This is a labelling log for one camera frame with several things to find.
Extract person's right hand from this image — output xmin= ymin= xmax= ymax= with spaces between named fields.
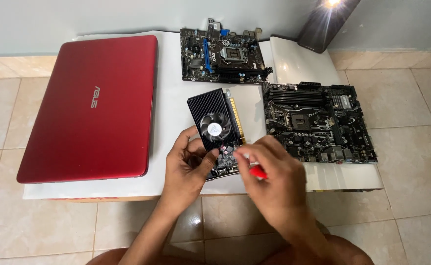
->
xmin=233 ymin=135 xmax=307 ymax=240

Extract person's left hand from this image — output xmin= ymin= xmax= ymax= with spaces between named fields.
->
xmin=160 ymin=125 xmax=220 ymax=218

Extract red-handled screwdriver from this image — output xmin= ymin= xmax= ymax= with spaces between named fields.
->
xmin=249 ymin=164 xmax=268 ymax=180

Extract black graphics card with fan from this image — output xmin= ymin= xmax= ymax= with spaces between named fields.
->
xmin=187 ymin=88 xmax=248 ymax=181

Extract large black motherboard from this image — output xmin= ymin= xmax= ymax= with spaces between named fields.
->
xmin=262 ymin=82 xmax=379 ymax=164

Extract white sheet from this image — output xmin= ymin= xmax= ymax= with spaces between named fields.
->
xmin=22 ymin=30 xmax=384 ymax=200

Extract small black motherboard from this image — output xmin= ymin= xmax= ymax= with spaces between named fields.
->
xmin=180 ymin=18 xmax=274 ymax=84

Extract person's legs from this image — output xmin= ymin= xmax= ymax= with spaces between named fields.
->
xmin=86 ymin=234 xmax=375 ymax=265

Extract black lamp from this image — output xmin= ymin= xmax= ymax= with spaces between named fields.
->
xmin=297 ymin=0 xmax=362 ymax=54

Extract red laptop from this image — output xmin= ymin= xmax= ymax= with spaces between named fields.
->
xmin=16 ymin=35 xmax=158 ymax=184

